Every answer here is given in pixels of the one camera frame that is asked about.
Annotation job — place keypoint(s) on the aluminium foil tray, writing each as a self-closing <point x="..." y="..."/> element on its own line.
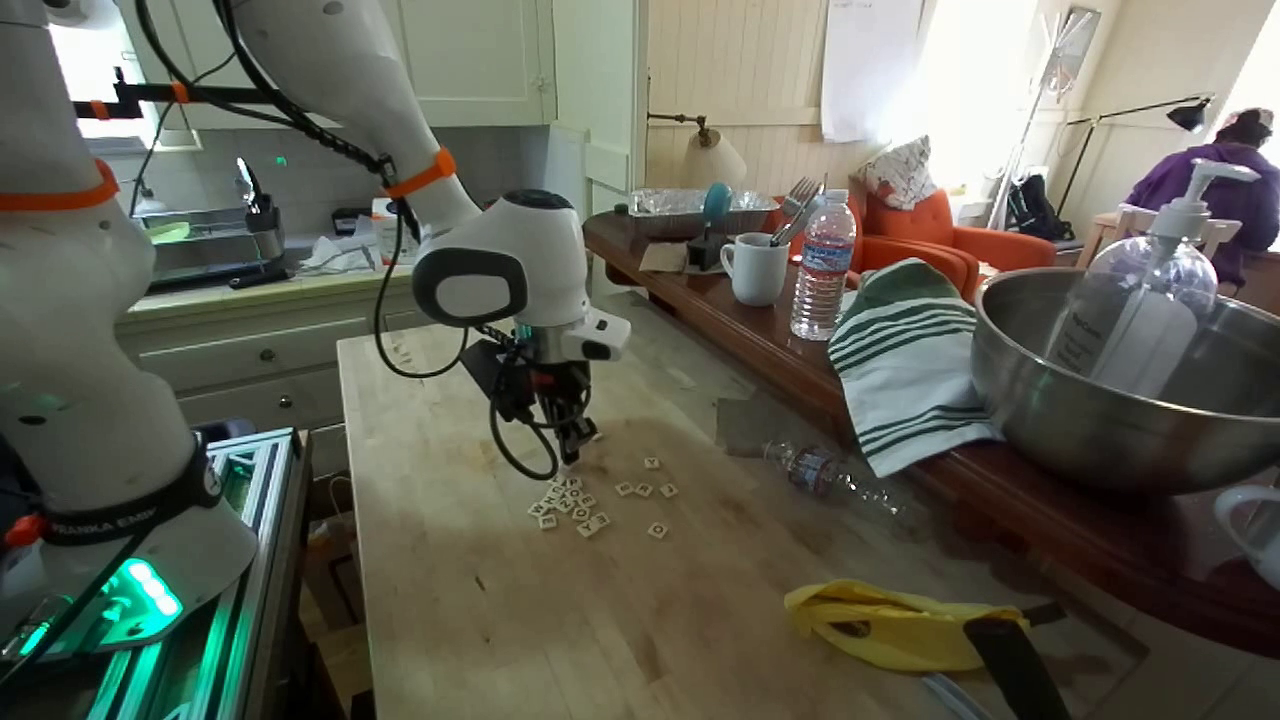
<point x="672" y="203"/>

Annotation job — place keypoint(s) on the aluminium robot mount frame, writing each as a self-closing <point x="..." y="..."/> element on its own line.
<point x="244" y="602"/>

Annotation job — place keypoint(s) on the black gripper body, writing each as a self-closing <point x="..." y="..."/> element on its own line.
<point x="563" y="395"/>

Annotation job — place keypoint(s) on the cream letter tile U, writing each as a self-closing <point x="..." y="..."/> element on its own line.
<point x="555" y="492"/>

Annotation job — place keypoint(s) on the cream letter tile H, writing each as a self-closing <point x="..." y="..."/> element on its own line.
<point x="545" y="503"/>

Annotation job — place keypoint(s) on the cream letter tile Z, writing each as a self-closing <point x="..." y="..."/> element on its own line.
<point x="563" y="512"/>

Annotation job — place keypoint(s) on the brown cardboard sheet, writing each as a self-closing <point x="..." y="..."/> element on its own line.
<point x="660" y="257"/>

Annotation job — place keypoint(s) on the person in purple shirt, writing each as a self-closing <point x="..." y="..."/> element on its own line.
<point x="1221" y="195"/>

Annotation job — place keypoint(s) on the stainless steel mixing bowl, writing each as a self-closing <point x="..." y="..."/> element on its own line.
<point x="1104" y="424"/>

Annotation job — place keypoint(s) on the black backpack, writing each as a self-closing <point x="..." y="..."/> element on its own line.
<point x="1039" y="208"/>

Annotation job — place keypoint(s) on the stainless steel counter appliance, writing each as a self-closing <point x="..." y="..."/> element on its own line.
<point x="193" y="245"/>

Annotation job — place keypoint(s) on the white drawer cabinet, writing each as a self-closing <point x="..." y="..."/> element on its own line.
<point x="252" y="354"/>

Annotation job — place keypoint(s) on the table lamp with cream shade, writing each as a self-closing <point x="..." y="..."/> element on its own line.
<point x="714" y="161"/>

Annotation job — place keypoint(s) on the white dust mop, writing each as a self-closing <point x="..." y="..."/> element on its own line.
<point x="1072" y="44"/>

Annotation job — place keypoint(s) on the white ceramic mug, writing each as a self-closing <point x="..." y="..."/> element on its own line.
<point x="1263" y="532"/>
<point x="752" y="271"/>

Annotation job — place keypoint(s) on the cream letter tile E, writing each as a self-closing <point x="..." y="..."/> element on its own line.
<point x="540" y="521"/>

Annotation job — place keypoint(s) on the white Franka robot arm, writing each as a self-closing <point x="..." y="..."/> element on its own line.
<point x="83" y="363"/>

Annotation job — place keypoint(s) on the green striped white towel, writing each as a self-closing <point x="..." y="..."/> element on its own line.
<point x="905" y="374"/>

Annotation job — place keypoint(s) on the cream letter tile M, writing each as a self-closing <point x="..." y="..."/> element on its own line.
<point x="650" y="462"/>

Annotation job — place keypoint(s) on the clear pump sanitizer bottle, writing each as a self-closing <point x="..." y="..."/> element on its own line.
<point x="1133" y="322"/>

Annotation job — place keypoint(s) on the white wall cabinet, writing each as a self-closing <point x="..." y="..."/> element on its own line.
<point x="504" y="62"/>

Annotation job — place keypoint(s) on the clear plastic water bottle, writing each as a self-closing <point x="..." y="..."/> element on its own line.
<point x="821" y="272"/>

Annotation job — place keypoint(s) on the dark brown wooden side table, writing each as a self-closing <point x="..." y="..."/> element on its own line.
<point x="1066" y="532"/>

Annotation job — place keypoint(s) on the black base block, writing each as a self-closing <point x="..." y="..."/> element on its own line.
<point x="707" y="248"/>

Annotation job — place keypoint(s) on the orange armchair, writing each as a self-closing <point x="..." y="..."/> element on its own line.
<point x="985" y="248"/>

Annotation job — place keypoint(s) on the white hanging wall sheet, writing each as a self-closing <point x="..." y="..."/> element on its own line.
<point x="873" y="64"/>

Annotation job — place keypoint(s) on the patterned white pillow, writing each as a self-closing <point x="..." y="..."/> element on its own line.
<point x="905" y="168"/>

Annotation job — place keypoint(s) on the black floor lamp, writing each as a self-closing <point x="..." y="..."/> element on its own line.
<point x="1189" y="114"/>

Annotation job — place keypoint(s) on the white crumpled cloth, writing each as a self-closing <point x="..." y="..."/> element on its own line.
<point x="341" y="248"/>

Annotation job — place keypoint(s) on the black rod with orange clamps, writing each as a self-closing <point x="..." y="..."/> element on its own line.
<point x="200" y="92"/>

